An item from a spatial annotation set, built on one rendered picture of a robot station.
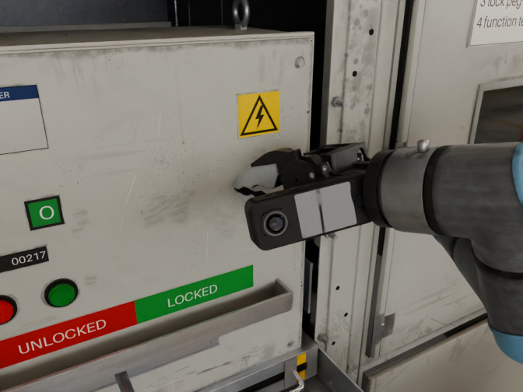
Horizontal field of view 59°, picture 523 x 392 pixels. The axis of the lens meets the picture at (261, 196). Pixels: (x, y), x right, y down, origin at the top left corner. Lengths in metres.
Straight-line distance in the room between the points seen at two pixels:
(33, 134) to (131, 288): 0.21
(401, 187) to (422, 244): 0.43
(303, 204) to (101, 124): 0.22
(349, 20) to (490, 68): 0.27
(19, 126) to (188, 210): 0.20
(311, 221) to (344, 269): 0.34
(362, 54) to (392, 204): 0.28
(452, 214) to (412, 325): 0.56
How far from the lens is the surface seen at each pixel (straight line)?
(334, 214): 0.42
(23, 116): 0.48
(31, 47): 0.47
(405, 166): 0.40
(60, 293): 0.55
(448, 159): 0.38
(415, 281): 0.85
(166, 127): 0.51
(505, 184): 0.36
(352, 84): 0.63
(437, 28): 0.70
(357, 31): 0.62
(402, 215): 0.40
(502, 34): 0.80
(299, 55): 0.57
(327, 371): 0.79
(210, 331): 0.60
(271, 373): 0.75
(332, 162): 0.46
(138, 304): 0.59
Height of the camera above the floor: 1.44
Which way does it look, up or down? 24 degrees down
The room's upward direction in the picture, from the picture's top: straight up
